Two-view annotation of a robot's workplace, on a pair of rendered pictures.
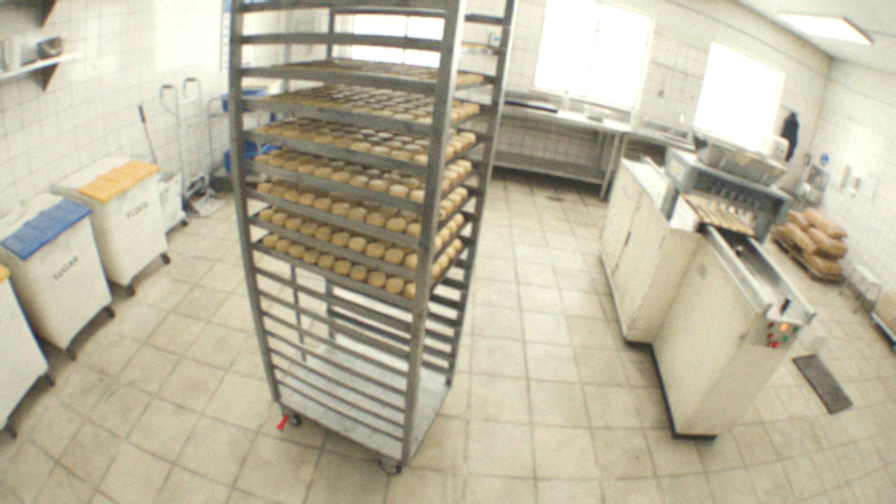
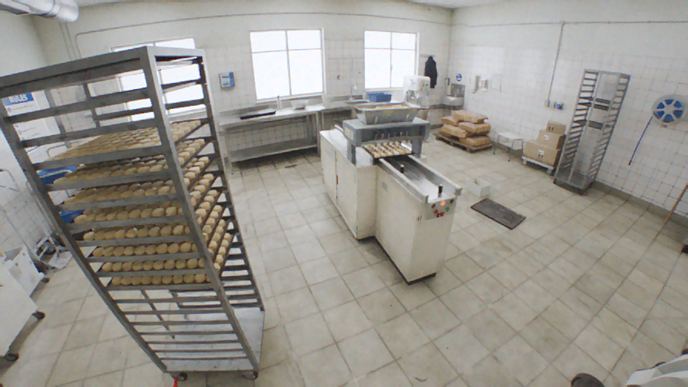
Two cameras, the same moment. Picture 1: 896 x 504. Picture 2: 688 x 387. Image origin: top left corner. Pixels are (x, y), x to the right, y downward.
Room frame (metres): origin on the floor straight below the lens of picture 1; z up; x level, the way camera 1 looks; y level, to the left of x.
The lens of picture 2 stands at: (-0.09, -0.15, 1.72)
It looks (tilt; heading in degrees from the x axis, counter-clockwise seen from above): 28 degrees down; 336
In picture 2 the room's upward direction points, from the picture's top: 2 degrees counter-clockwise
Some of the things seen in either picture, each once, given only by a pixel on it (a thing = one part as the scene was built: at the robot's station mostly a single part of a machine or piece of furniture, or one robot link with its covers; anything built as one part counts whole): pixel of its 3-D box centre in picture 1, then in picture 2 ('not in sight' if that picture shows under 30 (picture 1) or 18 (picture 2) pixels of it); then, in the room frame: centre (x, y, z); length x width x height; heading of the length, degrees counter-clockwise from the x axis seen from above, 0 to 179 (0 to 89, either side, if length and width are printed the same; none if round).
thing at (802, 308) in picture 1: (728, 219); (393, 147); (1.99, -1.64, 0.87); 2.01 x 0.03 x 0.07; 174
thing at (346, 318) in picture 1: (385, 333); (213, 298); (1.31, 0.22, 0.33); 0.64 x 0.03 x 0.03; 73
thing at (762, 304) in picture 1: (689, 208); (366, 150); (2.02, -1.35, 0.87); 2.01 x 0.03 x 0.07; 174
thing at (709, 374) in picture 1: (718, 337); (409, 219); (1.39, -1.43, 0.45); 0.70 x 0.34 x 0.90; 174
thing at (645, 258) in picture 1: (668, 251); (365, 176); (2.36, -1.53, 0.42); 1.28 x 0.72 x 0.84; 174
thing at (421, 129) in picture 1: (326, 112); (117, 200); (0.94, 0.33, 1.32); 0.64 x 0.03 x 0.03; 73
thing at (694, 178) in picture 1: (724, 200); (386, 138); (1.89, -1.48, 1.01); 0.72 x 0.33 x 0.34; 84
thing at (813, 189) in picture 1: (813, 185); (454, 95); (4.52, -5.24, 0.93); 0.99 x 0.38 x 1.09; 179
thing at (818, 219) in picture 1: (825, 223); (469, 116); (3.68, -4.82, 0.62); 0.72 x 0.42 x 0.17; 6
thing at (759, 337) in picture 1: (777, 332); (440, 207); (1.03, -1.39, 0.77); 0.24 x 0.04 x 0.14; 84
